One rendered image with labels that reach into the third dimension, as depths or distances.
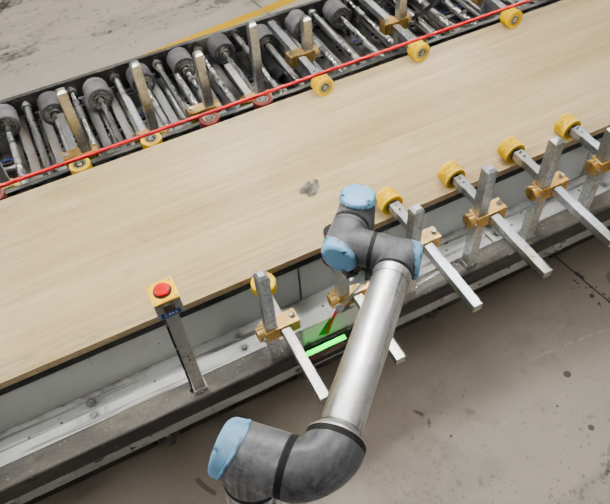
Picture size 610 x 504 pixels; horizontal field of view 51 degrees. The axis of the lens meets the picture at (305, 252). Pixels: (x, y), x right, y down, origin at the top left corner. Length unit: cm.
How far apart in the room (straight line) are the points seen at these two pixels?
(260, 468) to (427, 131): 163
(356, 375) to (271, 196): 112
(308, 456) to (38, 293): 128
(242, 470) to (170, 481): 158
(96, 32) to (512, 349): 360
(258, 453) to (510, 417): 181
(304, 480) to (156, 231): 127
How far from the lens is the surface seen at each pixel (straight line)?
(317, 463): 116
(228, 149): 246
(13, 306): 222
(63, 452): 213
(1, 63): 507
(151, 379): 224
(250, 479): 119
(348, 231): 152
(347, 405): 123
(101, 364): 218
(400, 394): 282
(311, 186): 226
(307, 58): 280
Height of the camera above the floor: 252
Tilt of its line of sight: 51 degrees down
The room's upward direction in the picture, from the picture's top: 5 degrees counter-clockwise
